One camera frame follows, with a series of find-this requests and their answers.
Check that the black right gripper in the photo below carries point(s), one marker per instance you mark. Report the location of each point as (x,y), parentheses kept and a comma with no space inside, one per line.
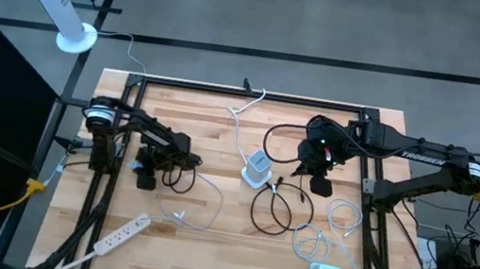
(322,142)

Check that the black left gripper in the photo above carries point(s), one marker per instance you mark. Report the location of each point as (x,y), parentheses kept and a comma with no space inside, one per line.
(164,160)

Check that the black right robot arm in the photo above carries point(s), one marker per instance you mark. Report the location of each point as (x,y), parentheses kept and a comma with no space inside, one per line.
(422,157)

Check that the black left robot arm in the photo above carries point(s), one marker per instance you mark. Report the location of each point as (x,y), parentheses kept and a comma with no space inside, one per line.
(159,132)

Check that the white tower power strip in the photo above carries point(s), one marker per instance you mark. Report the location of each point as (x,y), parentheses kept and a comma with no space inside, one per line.
(258,163)

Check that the small white adapter block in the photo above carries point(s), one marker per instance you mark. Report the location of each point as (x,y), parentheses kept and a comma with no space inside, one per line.
(136,165)

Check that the white flat power strip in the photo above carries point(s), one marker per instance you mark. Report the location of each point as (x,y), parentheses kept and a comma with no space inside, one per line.
(121,233)

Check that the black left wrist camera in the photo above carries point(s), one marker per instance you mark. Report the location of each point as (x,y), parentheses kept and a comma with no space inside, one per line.
(145,181)

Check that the black table frame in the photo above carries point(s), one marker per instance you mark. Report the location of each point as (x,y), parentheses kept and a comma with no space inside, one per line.
(302,101)

